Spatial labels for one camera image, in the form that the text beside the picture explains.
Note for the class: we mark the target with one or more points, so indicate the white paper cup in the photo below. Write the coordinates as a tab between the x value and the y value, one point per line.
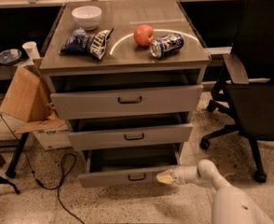
31	50

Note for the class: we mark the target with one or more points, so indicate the red apple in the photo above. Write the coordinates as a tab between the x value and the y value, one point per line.
143	35

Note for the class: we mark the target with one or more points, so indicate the white bowl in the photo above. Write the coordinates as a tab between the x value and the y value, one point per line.
87	17

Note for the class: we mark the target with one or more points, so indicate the grey drawer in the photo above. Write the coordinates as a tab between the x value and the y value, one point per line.
128	165
121	103
133	137

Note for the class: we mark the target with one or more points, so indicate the grey bottom drawer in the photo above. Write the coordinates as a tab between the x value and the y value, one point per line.
128	165

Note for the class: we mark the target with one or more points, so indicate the black office chair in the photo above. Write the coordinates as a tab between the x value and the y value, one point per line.
245	87

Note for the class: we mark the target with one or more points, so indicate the dark blue plate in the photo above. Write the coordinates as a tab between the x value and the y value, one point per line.
10	57

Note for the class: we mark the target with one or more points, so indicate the blue soda can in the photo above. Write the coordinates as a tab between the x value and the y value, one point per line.
166	45

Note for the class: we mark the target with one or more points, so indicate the grey drawer cabinet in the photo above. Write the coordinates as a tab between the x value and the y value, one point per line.
125	65

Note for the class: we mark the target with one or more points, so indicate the grey middle drawer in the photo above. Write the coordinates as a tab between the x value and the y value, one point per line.
133	137

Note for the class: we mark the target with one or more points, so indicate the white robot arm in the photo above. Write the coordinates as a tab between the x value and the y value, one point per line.
230	205

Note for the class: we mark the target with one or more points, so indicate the blue chip bag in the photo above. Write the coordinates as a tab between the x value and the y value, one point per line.
81	43

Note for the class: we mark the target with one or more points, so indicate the brown cardboard box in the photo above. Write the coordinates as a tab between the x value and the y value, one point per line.
27	100

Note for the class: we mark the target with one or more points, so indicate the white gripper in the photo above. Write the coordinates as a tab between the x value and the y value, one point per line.
179	175

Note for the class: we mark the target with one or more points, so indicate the black table leg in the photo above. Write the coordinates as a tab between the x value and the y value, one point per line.
15	159

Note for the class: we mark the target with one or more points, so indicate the grey top drawer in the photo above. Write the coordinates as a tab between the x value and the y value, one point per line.
121	103

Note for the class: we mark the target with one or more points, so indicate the white printed cardboard box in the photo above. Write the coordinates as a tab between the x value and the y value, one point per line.
53	138

